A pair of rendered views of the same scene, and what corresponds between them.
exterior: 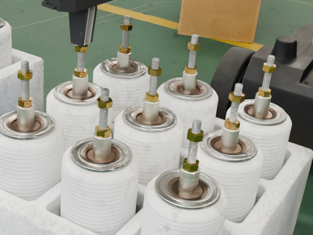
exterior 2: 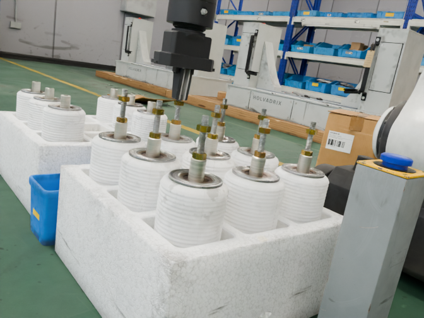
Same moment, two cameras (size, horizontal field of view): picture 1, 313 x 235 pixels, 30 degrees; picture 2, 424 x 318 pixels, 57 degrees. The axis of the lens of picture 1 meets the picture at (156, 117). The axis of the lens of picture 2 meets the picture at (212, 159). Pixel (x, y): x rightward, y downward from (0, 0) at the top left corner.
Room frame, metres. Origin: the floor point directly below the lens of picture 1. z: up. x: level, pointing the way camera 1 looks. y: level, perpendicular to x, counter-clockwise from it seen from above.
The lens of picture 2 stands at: (0.08, -0.26, 0.41)
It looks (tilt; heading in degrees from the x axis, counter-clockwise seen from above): 13 degrees down; 23
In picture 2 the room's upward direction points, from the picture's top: 9 degrees clockwise
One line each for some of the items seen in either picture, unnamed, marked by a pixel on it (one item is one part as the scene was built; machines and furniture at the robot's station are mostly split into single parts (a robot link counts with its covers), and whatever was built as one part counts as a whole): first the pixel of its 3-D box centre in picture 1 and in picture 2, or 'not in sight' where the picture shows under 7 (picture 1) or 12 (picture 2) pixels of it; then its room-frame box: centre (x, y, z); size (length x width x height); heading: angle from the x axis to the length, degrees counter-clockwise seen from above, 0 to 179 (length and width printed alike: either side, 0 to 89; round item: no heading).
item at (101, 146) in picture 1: (101, 145); (153, 147); (0.60, 0.06, 0.26); 0.02 x 0.02 x 0.03
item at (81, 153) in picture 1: (101, 155); (152, 155); (0.60, 0.06, 0.25); 0.08 x 0.08 x 0.01
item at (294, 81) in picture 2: not in sight; (302, 82); (6.56, 1.09, 0.36); 0.50 x 0.38 x 0.21; 156
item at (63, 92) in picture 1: (79, 93); (173, 138); (0.76, 0.11, 0.25); 0.08 x 0.08 x 0.01
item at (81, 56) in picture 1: (80, 61); (177, 113); (0.76, 0.11, 0.30); 0.01 x 0.01 x 0.08
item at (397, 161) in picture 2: not in sight; (395, 163); (0.64, -0.28, 0.32); 0.04 x 0.04 x 0.02
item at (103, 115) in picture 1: (103, 118); (156, 124); (0.60, 0.06, 0.30); 0.01 x 0.01 x 0.08
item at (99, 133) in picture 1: (102, 130); (155, 135); (0.60, 0.06, 0.29); 0.02 x 0.02 x 0.01; 20
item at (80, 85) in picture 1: (80, 85); (175, 132); (0.76, 0.11, 0.26); 0.02 x 0.02 x 0.03
